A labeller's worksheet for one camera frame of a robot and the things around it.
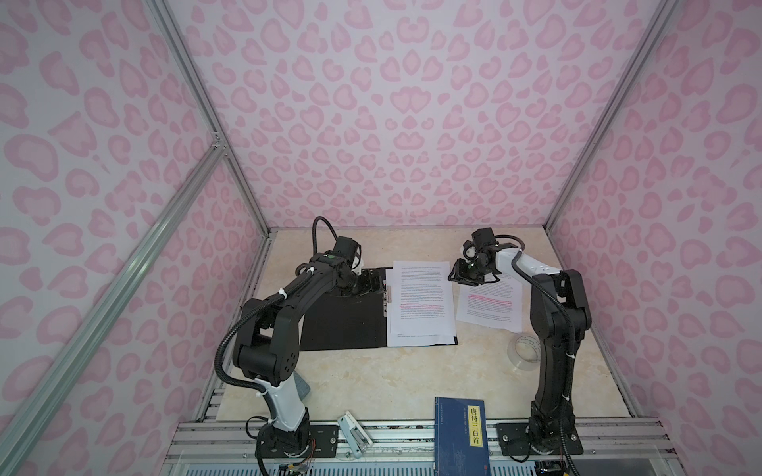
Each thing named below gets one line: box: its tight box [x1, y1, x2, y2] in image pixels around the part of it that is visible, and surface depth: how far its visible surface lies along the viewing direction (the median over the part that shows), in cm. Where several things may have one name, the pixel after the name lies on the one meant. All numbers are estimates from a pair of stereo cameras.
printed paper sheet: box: [385, 260, 456, 348], surface depth 100 cm
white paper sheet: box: [456, 275, 523, 334], surface depth 100 cm
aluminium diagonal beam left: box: [0, 141, 228, 476], surface depth 69 cm
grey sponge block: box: [293, 370, 311, 401], surface depth 83 cm
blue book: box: [433, 396, 492, 476], surface depth 74 cm
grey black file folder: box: [300, 267, 459, 352], surface depth 94 cm
